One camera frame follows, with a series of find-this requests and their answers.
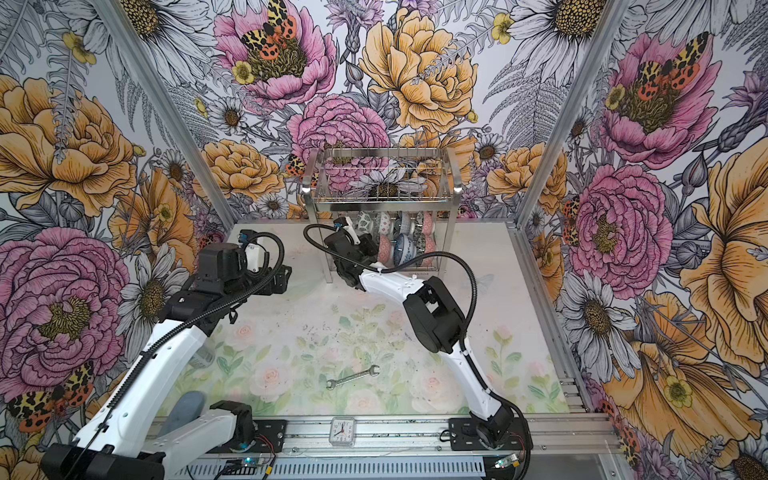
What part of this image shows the black corrugated cable conduit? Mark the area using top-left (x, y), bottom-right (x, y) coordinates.
top-left (302, 223), bottom-right (533, 480)

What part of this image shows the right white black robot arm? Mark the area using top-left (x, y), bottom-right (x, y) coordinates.
top-left (309, 224), bottom-right (522, 449)

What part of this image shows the blue white floral bowl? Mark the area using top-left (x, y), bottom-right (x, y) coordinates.
top-left (393, 234), bottom-right (417, 266)

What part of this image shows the dark blue petal bowl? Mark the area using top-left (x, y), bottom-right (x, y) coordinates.
top-left (394, 212), bottom-right (416, 237)

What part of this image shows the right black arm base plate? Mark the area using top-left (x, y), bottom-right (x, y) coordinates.
top-left (443, 417), bottom-right (533, 452)

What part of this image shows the black floral pattern bowl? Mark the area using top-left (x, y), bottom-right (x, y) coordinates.
top-left (377, 235), bottom-right (393, 266)

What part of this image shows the right aluminium corner post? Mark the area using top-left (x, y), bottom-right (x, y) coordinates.
top-left (516, 0), bottom-right (630, 230)

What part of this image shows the small white square clock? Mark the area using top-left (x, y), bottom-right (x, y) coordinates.
top-left (328, 416), bottom-right (357, 447)

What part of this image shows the aluminium front rail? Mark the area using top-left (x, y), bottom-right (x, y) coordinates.
top-left (274, 413), bottom-right (621, 459)

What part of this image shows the silver metal dish rack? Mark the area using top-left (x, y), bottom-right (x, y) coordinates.
top-left (301, 147), bottom-right (464, 251)

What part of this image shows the pink rimmed patterned bowl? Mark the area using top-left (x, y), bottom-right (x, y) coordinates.
top-left (419, 212), bottom-right (435, 237)

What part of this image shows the green leaf pattern bowl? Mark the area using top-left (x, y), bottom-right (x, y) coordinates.
top-left (355, 212), bottom-right (374, 235)

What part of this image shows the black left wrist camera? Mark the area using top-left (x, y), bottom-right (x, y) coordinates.
top-left (197, 243), bottom-right (263, 286)

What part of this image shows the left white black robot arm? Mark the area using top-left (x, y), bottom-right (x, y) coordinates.
top-left (41, 266), bottom-right (292, 479)

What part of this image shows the aluminium corner post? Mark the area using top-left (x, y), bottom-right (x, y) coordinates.
top-left (516, 0), bottom-right (630, 230)
top-left (94, 1), bottom-right (237, 231)

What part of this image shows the green geometric pattern bowl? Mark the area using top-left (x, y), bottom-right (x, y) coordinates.
top-left (374, 212), bottom-right (392, 237)

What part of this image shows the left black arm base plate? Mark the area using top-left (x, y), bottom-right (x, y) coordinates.
top-left (244, 419), bottom-right (288, 454)

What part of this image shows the silver combination wrench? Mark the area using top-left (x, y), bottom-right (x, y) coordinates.
top-left (326, 364), bottom-right (380, 390)

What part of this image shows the left aluminium corner post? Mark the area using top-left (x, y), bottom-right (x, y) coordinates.
top-left (94, 1), bottom-right (237, 231)

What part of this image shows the light blue glasses case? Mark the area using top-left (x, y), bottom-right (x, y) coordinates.
top-left (158, 391), bottom-right (206, 436)

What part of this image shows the green circuit board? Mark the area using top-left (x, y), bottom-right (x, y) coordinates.
top-left (221, 457), bottom-right (273, 476)

